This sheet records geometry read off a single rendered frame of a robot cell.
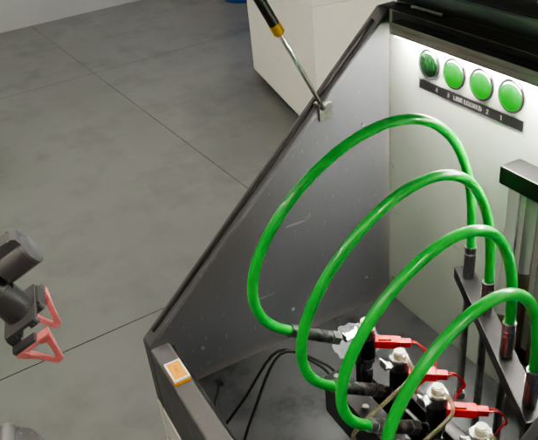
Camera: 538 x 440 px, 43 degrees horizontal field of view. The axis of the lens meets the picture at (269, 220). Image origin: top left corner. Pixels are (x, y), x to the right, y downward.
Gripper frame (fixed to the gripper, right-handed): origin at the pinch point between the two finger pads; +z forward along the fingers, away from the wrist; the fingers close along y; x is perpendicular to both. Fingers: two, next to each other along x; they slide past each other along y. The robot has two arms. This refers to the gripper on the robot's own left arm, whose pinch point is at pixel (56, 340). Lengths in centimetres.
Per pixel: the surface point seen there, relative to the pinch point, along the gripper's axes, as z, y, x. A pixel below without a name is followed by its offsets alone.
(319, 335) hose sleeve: 6, -31, -41
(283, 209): -16, -31, -48
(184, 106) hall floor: 122, 339, -20
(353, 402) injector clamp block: 21, -31, -38
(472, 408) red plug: 18, -46, -52
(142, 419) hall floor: 92, 72, 39
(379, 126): -15, -29, -63
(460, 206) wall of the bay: 19, -12, -71
